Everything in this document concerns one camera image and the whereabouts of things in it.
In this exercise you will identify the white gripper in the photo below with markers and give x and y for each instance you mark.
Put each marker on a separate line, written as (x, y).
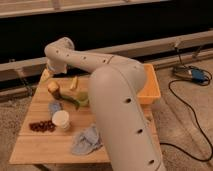
(56, 67)

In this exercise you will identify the yellow apple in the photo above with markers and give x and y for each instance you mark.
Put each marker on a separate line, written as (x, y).
(53, 87)

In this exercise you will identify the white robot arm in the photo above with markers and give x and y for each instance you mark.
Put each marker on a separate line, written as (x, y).
(113, 86)

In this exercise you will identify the dark metal cup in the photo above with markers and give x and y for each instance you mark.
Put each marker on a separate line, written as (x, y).
(55, 93)

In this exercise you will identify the white paper cup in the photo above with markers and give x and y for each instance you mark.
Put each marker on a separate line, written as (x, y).
(61, 119)

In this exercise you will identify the dark red grapes bunch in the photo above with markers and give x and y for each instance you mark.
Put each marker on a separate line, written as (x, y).
(42, 126)

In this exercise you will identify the blue crumpled cloth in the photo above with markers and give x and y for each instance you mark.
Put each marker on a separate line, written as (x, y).
(86, 141)

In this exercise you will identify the yellow plastic tray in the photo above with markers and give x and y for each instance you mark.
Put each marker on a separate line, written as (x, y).
(151, 90)

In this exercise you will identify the blue power adapter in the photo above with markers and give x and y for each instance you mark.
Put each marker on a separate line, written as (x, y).
(190, 73)

